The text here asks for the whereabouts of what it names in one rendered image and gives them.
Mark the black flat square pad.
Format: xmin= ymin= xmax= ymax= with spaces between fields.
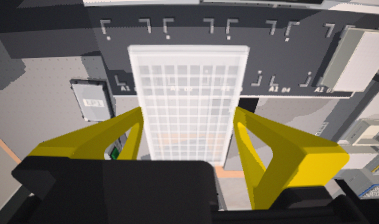
xmin=238 ymin=97 xmax=259 ymax=113

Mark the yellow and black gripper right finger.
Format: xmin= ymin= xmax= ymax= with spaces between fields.
xmin=233 ymin=106 xmax=350 ymax=210

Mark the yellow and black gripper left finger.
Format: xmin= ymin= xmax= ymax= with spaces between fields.
xmin=26 ymin=107 xmax=144 ymax=160

